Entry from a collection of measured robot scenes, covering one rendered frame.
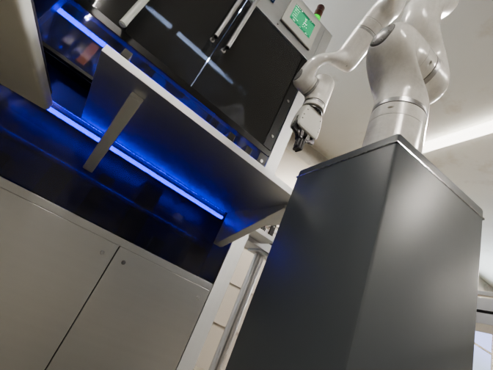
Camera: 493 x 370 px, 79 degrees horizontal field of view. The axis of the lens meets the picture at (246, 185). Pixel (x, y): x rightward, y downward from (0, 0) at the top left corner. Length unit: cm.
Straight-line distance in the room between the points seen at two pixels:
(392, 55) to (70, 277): 101
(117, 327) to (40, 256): 30
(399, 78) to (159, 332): 98
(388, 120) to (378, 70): 16
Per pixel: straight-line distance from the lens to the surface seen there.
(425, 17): 102
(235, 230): 103
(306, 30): 179
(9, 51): 75
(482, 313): 143
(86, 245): 101
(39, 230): 100
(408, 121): 71
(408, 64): 80
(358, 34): 124
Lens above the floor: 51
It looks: 24 degrees up
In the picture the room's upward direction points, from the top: 24 degrees clockwise
